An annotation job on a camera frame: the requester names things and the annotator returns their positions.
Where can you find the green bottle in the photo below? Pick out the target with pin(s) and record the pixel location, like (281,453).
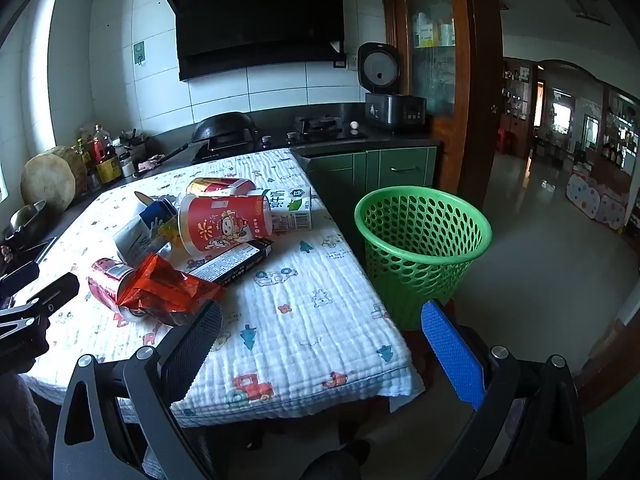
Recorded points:
(82,152)

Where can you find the black gas stove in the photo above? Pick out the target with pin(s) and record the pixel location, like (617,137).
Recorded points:
(320,127)

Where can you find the black box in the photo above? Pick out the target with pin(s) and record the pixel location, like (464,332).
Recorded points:
(235,262)

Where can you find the window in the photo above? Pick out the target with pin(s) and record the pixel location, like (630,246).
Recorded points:
(47,60)

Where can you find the green plastic basket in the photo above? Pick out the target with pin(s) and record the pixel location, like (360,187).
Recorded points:
(425,280)

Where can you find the green lower cabinet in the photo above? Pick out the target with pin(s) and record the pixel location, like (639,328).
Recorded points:
(390,167)

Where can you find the blue carton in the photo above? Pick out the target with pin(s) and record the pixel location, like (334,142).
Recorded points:
(157,215)

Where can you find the utensil holder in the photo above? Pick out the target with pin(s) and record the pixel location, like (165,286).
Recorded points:
(134,144)

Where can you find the red and gold can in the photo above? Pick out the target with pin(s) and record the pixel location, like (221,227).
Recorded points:
(220,187)

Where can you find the wooden glass cabinet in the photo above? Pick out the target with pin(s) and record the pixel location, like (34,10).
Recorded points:
(480,85)

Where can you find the black wok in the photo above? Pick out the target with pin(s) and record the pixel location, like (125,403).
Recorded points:
(225,127)

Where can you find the red snack bag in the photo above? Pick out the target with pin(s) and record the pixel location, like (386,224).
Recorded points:
(165,290)

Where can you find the black rice cooker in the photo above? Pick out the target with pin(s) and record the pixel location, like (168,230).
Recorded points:
(395,110)

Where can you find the ceiling light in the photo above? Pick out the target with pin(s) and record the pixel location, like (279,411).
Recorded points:
(585,7)

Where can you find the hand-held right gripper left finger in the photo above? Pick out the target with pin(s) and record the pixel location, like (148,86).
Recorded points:
(192,345)

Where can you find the dotted play fence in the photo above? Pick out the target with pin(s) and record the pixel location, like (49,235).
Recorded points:
(597,200)

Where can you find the black range hood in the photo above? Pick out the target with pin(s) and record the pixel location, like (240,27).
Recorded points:
(260,15)

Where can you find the white milk carton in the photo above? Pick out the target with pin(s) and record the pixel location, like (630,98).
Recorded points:
(292,210)

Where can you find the person's left forearm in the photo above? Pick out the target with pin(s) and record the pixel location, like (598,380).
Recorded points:
(20,420)

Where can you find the pink cloth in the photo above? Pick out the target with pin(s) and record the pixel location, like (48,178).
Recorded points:
(151,162)

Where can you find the red paper cup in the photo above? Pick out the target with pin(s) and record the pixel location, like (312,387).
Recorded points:
(225,225)

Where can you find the white lidded jar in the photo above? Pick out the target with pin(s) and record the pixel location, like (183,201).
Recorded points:
(127,165)

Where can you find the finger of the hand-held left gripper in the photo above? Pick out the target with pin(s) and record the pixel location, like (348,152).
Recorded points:
(20,275)
(57,290)

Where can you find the small red can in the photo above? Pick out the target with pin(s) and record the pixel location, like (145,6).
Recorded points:
(107,275)

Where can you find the white paper cup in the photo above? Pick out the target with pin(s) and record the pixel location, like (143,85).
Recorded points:
(132,245)

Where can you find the metal bowl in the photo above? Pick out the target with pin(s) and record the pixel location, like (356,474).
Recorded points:
(25,220)

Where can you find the red liquid bottle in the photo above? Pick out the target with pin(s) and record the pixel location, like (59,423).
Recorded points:
(102,142)

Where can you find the round wooden chopping block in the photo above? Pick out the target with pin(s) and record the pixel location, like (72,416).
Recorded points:
(47,182)

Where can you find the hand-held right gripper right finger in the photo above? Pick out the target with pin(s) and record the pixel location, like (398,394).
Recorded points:
(452,355)

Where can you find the yellow tin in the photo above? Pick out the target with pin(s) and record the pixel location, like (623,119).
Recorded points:
(107,170)

